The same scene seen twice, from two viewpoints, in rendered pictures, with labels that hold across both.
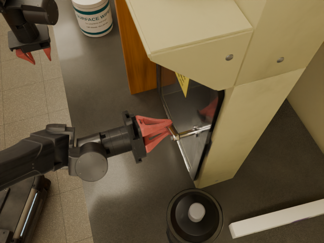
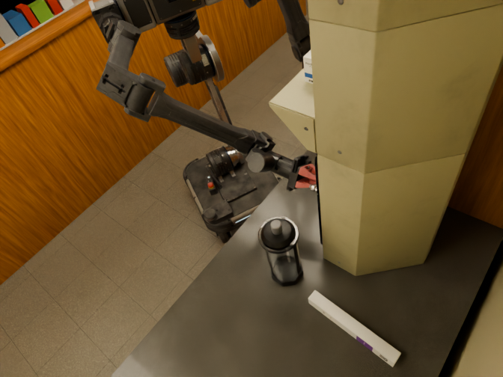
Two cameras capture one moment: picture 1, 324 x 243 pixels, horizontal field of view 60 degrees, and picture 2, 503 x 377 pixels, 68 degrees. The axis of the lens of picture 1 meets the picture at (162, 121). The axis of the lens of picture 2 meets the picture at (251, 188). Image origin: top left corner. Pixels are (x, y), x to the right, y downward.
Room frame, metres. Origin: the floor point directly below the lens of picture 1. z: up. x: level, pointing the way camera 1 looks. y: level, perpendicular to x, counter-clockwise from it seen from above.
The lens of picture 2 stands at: (-0.11, -0.54, 2.00)
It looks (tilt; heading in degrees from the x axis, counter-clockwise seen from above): 50 degrees down; 69
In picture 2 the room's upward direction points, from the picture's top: 16 degrees counter-clockwise
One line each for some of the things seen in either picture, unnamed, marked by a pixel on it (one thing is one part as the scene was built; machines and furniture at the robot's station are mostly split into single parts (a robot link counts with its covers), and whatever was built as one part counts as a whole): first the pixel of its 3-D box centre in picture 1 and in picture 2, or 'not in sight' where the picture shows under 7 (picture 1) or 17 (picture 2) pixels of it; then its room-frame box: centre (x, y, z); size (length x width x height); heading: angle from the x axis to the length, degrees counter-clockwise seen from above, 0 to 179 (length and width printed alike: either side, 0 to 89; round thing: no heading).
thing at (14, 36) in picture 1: (24, 29); not in sight; (0.56, 0.35, 1.21); 0.10 x 0.07 x 0.07; 108
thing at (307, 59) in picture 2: not in sight; (320, 66); (0.32, -0.01, 1.54); 0.05 x 0.05 x 0.06; 18
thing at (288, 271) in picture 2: (190, 225); (282, 253); (0.11, -0.06, 1.06); 0.11 x 0.11 x 0.21
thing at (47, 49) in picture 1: (39, 48); not in sight; (0.56, 0.34, 1.14); 0.07 x 0.07 x 0.09; 18
